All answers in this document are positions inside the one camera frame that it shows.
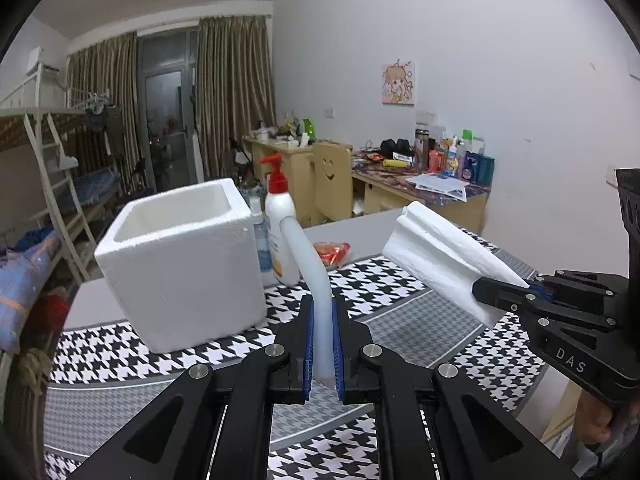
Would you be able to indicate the wooden chair with smiley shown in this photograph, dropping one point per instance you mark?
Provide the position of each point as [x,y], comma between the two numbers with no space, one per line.
[330,185]

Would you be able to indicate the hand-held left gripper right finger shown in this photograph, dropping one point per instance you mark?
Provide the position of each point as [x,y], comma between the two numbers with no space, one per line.
[341,345]

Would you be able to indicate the white metal bunk bed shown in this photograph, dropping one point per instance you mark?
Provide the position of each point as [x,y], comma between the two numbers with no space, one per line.
[45,160]

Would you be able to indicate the white wall socket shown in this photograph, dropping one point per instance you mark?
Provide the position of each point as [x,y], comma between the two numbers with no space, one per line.
[611,174]

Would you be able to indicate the white foam box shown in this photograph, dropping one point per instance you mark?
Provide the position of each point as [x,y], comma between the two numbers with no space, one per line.
[190,280]

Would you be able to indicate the white printed papers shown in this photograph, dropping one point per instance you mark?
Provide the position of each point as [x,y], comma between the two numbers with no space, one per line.
[437,186]

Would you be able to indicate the group of toiletry bottles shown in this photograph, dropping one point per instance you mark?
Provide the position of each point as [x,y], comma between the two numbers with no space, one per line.
[460,160]

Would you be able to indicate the plain wooden desk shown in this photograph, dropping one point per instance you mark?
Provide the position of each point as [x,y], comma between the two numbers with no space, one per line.
[295,175]

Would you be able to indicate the dark hanging clothes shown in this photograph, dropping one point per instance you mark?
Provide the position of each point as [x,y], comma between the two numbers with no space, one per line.
[102,130]

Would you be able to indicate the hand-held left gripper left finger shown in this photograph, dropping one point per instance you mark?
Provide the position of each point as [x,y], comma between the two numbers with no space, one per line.
[307,340]

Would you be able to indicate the cartoon wall poster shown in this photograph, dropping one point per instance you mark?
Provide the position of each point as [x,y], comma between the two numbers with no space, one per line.
[399,82]

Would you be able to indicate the white tissue paper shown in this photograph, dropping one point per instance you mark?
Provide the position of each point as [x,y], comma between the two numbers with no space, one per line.
[440,255]

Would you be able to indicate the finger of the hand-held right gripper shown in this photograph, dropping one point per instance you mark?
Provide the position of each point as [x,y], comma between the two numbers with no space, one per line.
[505,297]
[575,285]

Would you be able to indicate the white air conditioner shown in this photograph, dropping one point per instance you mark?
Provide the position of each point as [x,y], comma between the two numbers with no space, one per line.
[45,62]

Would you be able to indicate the glass balcony door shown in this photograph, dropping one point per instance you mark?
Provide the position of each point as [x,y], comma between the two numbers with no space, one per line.
[167,110]

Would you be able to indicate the brown curtain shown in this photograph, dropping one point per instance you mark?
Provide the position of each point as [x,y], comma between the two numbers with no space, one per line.
[235,95]
[105,110]

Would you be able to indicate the red cloth bundle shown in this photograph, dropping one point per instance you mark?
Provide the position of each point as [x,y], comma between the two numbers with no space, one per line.
[50,310]

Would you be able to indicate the small clear sanitizer bottle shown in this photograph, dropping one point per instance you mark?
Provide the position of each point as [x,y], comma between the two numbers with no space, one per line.
[260,245]

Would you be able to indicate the white lotion bottle red pump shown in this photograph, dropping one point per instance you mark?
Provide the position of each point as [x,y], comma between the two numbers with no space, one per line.
[277,240]

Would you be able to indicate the blue quilt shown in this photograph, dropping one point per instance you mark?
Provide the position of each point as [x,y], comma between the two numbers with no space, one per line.
[25,285]

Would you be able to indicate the green bottle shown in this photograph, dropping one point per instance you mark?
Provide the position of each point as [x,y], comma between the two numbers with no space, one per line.
[308,129]

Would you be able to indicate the wooden desk with patterned cover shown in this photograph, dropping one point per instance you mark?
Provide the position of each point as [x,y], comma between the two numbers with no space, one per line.
[390,200]

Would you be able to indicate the houndstooth tablecloth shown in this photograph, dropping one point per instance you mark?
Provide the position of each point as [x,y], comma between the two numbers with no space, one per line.
[410,330]

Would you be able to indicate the red snack packet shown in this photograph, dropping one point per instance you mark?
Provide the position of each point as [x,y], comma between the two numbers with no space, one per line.
[332,254]

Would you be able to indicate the blue face mask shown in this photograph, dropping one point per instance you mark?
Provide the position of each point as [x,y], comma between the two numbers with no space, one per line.
[320,310]

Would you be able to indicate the person's right hand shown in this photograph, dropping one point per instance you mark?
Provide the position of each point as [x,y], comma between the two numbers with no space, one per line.
[592,422]

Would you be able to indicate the yellow tube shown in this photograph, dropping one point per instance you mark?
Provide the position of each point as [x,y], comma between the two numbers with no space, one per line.
[394,163]

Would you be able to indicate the black bag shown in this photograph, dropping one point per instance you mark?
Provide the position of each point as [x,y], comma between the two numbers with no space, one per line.
[396,148]

